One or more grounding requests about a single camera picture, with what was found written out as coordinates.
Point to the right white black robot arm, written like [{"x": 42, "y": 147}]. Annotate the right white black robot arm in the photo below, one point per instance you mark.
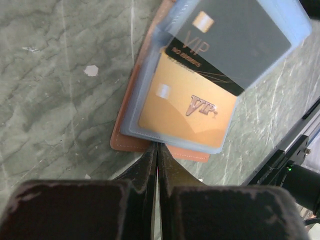
[{"x": 303, "y": 184}]

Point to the aluminium frame rails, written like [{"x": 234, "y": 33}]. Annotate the aluminium frame rails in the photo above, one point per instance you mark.
[{"x": 292, "y": 149}]

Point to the gold VIP card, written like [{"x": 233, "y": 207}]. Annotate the gold VIP card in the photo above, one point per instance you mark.
[{"x": 185, "y": 105}]

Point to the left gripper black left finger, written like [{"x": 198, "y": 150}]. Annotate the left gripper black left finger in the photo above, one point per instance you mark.
[{"x": 117, "y": 209}]

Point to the brown leather card holder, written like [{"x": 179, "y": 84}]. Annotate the brown leather card holder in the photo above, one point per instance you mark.
[{"x": 289, "y": 15}]

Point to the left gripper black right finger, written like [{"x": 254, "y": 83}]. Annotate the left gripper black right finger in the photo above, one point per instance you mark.
[{"x": 192, "y": 210}]

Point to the black VIP card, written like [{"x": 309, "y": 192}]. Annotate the black VIP card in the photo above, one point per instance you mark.
[{"x": 231, "y": 43}]

